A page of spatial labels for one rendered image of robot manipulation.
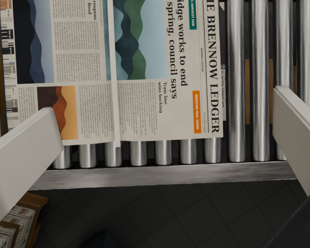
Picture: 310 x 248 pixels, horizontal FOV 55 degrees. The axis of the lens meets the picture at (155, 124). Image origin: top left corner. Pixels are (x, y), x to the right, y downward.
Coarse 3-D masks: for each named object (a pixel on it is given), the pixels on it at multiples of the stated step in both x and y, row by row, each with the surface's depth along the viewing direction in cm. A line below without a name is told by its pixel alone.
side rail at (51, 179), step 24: (48, 168) 76; (72, 168) 75; (96, 168) 75; (120, 168) 75; (144, 168) 76; (168, 168) 76; (192, 168) 76; (216, 168) 77; (240, 168) 77; (264, 168) 78; (288, 168) 78
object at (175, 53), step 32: (128, 0) 51; (160, 0) 51; (192, 0) 52; (160, 32) 51; (192, 32) 52; (160, 64) 52; (192, 64) 52; (160, 96) 52; (192, 96) 52; (160, 128) 52; (192, 128) 52
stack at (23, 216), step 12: (36, 204) 140; (12, 216) 123; (24, 216) 126; (0, 228) 109; (12, 228) 113; (24, 228) 123; (36, 228) 146; (0, 240) 101; (12, 240) 112; (24, 240) 132
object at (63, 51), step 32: (0, 0) 50; (32, 0) 50; (64, 0) 50; (32, 32) 50; (64, 32) 50; (32, 64) 50; (64, 64) 51; (32, 96) 50; (64, 96) 51; (96, 96) 51; (64, 128) 51; (96, 128) 52
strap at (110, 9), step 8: (112, 0) 50; (112, 8) 50; (112, 16) 50; (112, 24) 50; (112, 32) 50; (112, 40) 50; (112, 48) 50; (112, 56) 50; (112, 64) 50; (112, 72) 50; (112, 80) 50; (112, 88) 50; (112, 96) 50; (120, 144) 52
